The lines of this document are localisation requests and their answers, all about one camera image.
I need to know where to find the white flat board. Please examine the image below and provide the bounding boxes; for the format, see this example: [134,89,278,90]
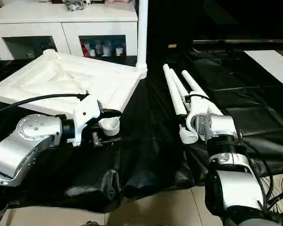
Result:
[245,49,283,93]

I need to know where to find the white plastic table top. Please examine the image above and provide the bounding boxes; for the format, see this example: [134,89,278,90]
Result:
[0,49,148,137]

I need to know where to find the white glass-door cabinet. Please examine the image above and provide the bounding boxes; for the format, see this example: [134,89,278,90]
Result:
[0,0,139,60]

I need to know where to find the black plastic mat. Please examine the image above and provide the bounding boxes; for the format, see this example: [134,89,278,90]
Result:
[0,47,283,212]

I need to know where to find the white plastic table leg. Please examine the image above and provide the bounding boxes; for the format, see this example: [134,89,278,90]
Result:
[135,0,150,72]
[182,70,223,117]
[170,68,191,103]
[163,64,199,145]

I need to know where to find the grey crumpled object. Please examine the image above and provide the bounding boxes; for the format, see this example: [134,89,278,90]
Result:
[64,0,93,11]

